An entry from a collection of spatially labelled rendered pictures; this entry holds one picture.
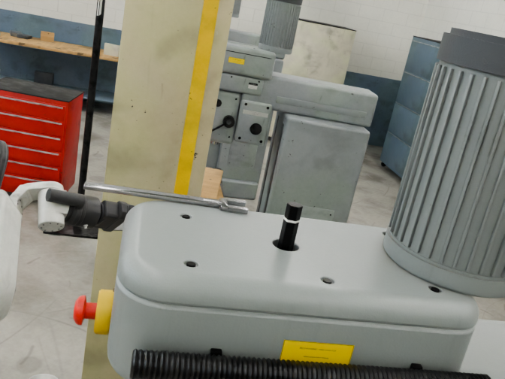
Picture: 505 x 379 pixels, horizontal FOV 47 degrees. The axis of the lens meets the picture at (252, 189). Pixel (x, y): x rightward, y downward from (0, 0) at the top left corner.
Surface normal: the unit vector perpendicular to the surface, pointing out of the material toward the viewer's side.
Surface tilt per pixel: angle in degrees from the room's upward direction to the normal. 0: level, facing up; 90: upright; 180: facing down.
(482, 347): 0
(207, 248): 0
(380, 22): 90
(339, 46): 90
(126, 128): 90
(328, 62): 90
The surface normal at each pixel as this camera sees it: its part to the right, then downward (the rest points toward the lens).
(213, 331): 0.14, 0.35
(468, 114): -0.69, 0.11
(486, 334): 0.19, -0.93
